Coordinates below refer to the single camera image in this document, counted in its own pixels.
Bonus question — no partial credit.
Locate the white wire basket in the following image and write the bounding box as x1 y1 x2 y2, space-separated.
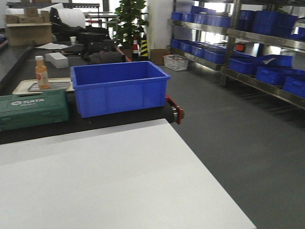
163 54 188 72

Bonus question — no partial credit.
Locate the large blue plastic bin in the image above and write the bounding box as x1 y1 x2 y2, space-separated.
70 61 170 118

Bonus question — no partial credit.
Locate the green potted plant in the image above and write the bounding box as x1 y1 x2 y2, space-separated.
108 0 149 49

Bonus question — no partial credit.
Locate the orange juice bottle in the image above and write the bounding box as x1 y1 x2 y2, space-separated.
35 55 50 89

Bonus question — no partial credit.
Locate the large cardboard box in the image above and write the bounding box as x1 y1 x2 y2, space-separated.
5 23 52 46

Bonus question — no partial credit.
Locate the red white traffic cone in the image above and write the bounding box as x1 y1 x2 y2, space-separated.
132 36 139 61

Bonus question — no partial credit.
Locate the beige plastic tray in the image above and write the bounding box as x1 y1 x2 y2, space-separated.
12 77 74 95

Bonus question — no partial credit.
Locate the red conveyor end bracket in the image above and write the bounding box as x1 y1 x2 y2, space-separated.
165 95 184 125

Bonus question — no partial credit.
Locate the white paper cup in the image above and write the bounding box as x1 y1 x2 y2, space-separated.
70 36 76 45

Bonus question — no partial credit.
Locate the dark cloth bundle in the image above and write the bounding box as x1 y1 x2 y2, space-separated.
88 51 126 64

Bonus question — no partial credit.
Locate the white foam block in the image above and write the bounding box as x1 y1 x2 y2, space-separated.
45 52 69 69

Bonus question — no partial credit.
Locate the brown cardboard box on floor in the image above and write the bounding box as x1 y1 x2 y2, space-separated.
150 49 170 65

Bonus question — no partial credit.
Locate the black bag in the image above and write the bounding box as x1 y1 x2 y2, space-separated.
81 39 116 60

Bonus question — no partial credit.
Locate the green SATA tool case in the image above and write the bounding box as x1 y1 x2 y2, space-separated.
0 90 70 131

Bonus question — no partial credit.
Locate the metal storage shelf rack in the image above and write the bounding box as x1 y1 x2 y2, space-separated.
168 0 305 110

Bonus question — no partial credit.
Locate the small metal tray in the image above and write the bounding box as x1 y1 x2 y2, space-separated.
28 82 71 92

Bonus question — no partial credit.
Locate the black yellow traffic cone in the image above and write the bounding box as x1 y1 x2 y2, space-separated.
138 33 149 61

